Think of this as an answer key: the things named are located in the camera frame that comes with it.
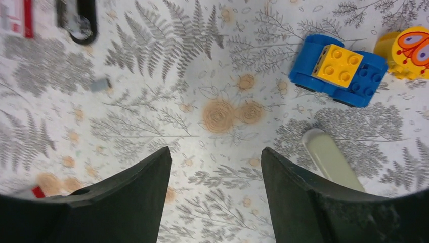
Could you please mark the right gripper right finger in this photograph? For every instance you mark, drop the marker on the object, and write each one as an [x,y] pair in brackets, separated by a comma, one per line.
[306,207]

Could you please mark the small grey staple piece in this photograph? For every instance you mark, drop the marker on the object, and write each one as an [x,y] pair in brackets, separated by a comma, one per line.
[100,85]

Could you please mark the floral patterned table mat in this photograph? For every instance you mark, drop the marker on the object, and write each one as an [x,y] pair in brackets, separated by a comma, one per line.
[233,102]

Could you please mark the blue yellow toy car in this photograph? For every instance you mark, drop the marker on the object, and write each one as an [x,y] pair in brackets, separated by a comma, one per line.
[324,65]

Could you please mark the yellow butterfly toy block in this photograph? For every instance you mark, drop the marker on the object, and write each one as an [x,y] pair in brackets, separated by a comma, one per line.
[406,53]

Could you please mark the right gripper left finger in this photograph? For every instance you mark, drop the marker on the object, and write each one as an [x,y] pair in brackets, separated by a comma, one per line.
[126,207]

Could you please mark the black stapler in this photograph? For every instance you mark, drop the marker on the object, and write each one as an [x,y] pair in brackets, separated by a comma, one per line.
[79,19]

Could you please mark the beige oblong plastic case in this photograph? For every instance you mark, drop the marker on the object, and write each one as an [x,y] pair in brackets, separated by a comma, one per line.
[324,152]

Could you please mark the red white staple box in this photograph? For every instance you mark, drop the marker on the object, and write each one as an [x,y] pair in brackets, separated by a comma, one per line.
[17,18]

